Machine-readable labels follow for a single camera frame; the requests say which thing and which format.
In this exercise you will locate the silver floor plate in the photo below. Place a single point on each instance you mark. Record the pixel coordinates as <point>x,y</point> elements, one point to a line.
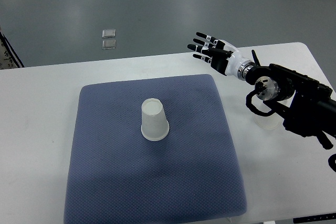
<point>109,44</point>
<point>108,33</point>

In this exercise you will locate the upper silver floor plate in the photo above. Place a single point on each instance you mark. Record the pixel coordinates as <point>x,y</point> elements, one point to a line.
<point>108,33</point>

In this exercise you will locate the white paper cup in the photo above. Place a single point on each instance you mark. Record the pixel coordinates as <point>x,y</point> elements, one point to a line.
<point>266,122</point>
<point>154,125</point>

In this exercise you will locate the lower silver floor plate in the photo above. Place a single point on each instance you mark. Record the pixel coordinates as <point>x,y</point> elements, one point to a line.
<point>109,44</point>

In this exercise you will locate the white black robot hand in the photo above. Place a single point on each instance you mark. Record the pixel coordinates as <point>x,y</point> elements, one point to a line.
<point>221,55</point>

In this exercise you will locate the patterned board at left edge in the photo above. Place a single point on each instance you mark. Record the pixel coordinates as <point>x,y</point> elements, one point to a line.
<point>9,58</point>

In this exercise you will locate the black bar under table edge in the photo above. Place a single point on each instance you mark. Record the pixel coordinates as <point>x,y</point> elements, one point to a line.
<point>314,218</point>

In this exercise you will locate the white paper cup on cushion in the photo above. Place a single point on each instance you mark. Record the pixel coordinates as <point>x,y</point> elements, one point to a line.
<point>154,125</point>

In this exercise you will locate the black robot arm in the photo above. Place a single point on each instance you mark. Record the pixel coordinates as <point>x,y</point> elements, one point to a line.
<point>304,103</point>

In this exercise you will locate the blue grey fabric cushion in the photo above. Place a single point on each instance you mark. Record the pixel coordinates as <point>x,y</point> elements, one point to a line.
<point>116,175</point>

